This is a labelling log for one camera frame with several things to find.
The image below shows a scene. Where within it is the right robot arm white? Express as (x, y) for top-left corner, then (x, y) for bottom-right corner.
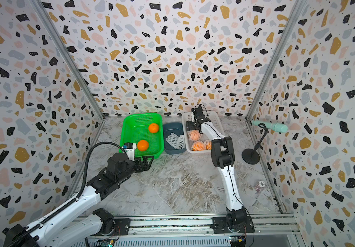
(183, 104), (252, 233)

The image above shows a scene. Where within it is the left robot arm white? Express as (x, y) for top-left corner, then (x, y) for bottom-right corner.
(4, 152), (154, 247)

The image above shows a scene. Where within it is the dark teal plastic bin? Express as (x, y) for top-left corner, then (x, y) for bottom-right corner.
(163, 122), (186, 155)

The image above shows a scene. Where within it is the green plastic mesh basket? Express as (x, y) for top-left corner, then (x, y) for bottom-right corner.
(120, 113), (164, 159)

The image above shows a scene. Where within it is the netted orange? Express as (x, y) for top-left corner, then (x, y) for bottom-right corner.
(137, 140), (149, 152)
(204, 140), (211, 150)
(191, 141), (206, 151)
(187, 130), (201, 142)

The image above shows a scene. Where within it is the white plastic mesh basket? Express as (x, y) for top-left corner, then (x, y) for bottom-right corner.
(182, 111), (225, 155)

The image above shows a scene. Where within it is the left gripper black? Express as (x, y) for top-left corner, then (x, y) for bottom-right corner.
(118, 154), (156, 184)

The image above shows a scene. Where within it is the small crumpled wrapper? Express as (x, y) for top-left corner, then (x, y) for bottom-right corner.
(255, 181), (267, 193)

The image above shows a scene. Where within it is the black microphone stand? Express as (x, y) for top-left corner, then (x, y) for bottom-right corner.
(241, 122), (269, 165)

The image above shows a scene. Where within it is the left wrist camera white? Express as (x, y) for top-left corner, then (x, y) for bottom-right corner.
(123, 143), (137, 161)

